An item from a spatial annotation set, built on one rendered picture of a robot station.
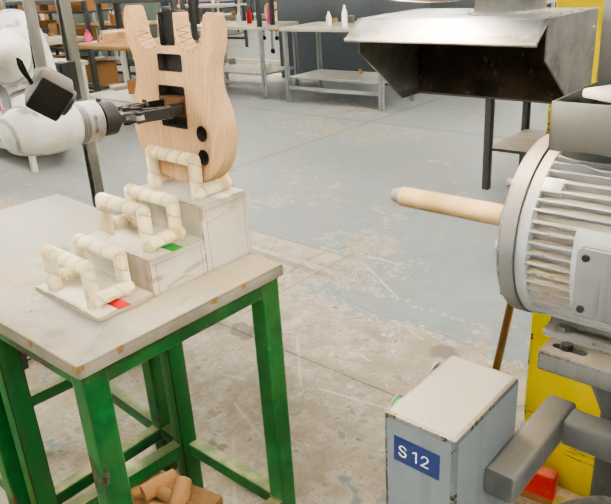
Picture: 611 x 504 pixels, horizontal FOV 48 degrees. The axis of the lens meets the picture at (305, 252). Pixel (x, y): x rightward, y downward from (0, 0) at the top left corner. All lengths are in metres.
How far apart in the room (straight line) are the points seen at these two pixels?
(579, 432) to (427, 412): 0.23
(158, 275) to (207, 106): 0.40
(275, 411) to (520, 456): 1.05
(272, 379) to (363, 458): 0.80
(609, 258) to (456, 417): 0.25
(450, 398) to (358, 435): 1.77
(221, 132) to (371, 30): 0.62
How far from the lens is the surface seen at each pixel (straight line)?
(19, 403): 1.92
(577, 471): 2.38
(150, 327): 1.47
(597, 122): 0.89
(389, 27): 1.06
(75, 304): 1.61
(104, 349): 1.43
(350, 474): 2.46
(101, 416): 1.47
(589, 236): 0.88
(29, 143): 1.48
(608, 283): 0.87
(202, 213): 1.63
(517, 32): 0.96
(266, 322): 1.72
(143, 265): 1.59
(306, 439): 2.61
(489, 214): 1.05
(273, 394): 1.83
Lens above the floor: 1.61
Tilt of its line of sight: 23 degrees down
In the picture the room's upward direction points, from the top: 4 degrees counter-clockwise
